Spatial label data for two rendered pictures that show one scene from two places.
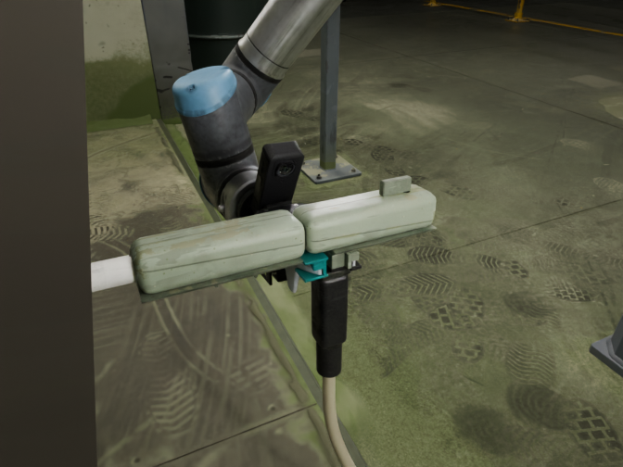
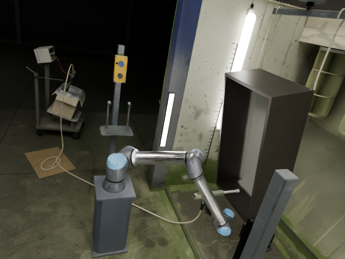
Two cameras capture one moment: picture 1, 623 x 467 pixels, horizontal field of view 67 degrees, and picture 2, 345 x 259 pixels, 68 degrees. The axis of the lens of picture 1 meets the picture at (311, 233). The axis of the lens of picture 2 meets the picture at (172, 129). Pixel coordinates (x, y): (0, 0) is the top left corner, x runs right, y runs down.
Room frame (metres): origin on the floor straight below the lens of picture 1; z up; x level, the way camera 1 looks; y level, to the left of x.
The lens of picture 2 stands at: (2.37, -0.40, 1.99)
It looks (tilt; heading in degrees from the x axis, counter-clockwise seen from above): 24 degrees down; 181
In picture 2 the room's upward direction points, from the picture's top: 11 degrees clockwise
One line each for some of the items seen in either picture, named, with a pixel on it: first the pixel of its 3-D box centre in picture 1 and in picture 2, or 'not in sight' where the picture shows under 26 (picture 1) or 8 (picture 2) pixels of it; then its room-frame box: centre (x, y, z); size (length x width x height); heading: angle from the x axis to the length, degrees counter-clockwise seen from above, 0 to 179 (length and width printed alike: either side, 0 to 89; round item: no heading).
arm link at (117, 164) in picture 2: not in sight; (116, 166); (0.67, -0.82, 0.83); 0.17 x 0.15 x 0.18; 170
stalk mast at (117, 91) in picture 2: not in sight; (114, 122); (-0.16, -1.10, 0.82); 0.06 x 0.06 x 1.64; 25
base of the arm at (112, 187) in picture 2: not in sight; (114, 181); (0.68, -0.82, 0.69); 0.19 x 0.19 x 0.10
